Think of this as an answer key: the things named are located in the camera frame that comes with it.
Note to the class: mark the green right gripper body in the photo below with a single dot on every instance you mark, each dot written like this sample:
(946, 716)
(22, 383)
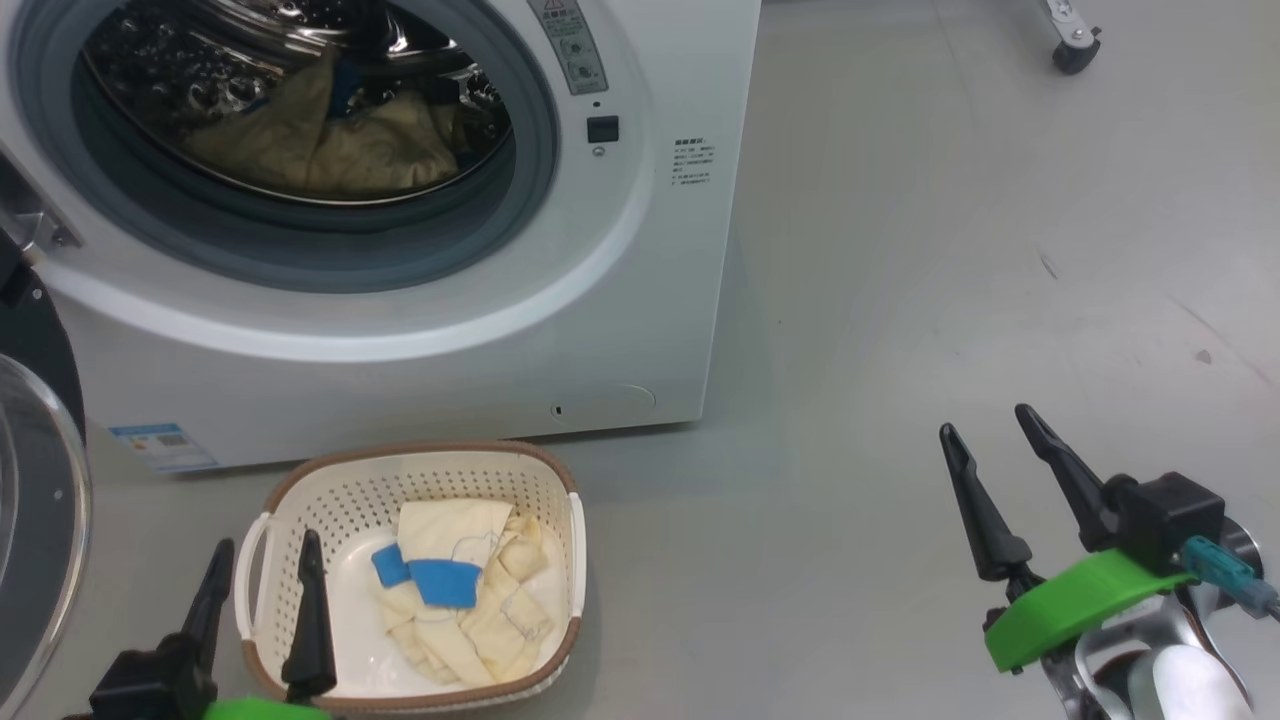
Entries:
(1080, 600)

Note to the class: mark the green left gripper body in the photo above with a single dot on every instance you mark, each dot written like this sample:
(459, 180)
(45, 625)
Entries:
(265, 711)

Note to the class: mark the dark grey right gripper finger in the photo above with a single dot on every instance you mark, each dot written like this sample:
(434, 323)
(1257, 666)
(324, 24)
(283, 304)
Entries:
(990, 530)
(1070, 470)

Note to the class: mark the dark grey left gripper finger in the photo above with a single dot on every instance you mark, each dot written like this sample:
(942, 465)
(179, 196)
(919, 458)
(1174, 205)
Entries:
(212, 600)
(312, 640)

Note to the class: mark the cream garment with blue patch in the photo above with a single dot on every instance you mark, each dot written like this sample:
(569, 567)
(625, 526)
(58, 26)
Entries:
(350, 150)
(470, 600)

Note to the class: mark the grey washing machine door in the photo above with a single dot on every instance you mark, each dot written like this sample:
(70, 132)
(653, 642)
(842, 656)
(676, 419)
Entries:
(40, 500)

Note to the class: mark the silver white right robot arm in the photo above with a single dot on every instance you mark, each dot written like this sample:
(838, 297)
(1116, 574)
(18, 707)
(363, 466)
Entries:
(1190, 685)

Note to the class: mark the white perforated laundry basket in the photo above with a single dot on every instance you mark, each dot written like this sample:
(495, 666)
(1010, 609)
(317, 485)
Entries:
(330, 500)

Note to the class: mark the white front-load washing machine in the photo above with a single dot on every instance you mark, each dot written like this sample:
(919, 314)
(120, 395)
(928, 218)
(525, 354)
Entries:
(600, 280)

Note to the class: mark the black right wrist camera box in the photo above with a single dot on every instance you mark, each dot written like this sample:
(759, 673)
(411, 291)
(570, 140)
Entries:
(1165, 520)

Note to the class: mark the black caster wheel with bracket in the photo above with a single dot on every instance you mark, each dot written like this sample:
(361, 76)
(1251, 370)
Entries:
(1075, 45)

